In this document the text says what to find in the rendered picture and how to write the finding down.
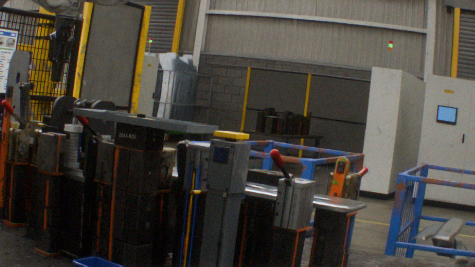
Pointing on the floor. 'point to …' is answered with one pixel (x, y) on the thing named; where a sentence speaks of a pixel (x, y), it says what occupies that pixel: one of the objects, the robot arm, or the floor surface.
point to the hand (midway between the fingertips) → (56, 71)
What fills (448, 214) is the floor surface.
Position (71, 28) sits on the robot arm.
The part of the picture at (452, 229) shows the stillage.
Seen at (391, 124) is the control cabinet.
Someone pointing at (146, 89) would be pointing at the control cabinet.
